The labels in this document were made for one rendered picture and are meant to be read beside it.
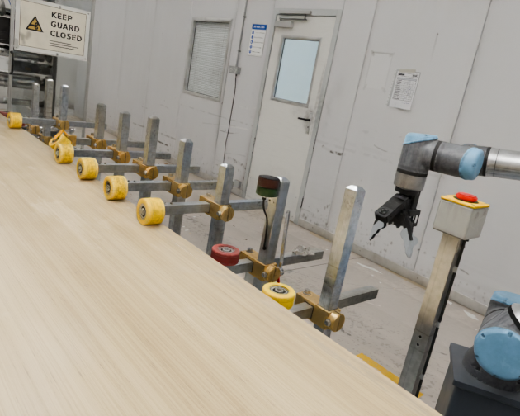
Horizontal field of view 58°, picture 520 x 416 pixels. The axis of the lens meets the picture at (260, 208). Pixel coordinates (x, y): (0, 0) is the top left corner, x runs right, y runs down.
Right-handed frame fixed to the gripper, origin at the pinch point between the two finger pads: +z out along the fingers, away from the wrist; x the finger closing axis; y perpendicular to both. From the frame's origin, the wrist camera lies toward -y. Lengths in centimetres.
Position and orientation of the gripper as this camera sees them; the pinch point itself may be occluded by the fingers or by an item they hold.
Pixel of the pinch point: (387, 249)
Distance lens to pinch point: 151.8
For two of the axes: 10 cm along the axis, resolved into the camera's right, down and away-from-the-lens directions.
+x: -6.3, -3.1, 7.1
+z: -1.8, 9.5, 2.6
